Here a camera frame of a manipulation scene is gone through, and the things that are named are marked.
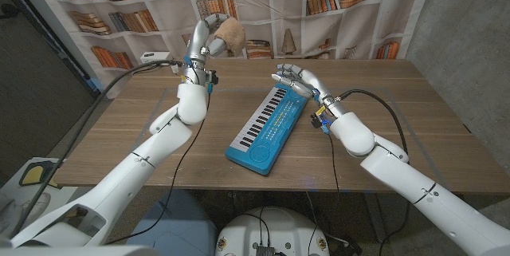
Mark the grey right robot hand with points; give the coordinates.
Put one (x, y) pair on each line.
(308, 82)

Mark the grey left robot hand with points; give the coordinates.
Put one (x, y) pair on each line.
(197, 46)

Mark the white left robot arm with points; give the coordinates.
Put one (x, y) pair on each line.
(119, 188)

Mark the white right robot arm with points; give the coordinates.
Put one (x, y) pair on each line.
(418, 184)

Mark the blue toy piano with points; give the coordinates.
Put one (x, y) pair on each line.
(271, 136)

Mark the white power strip box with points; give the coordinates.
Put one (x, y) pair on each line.
(153, 56)

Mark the printed bookshelf backdrop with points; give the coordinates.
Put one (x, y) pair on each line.
(318, 16)

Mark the grey table leg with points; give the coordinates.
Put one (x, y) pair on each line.
(376, 220)

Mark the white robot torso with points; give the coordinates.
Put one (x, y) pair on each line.
(271, 232)

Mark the yellow and black floor mat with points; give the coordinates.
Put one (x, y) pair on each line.
(38, 172)

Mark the white sneaker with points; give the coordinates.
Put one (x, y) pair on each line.
(36, 210)

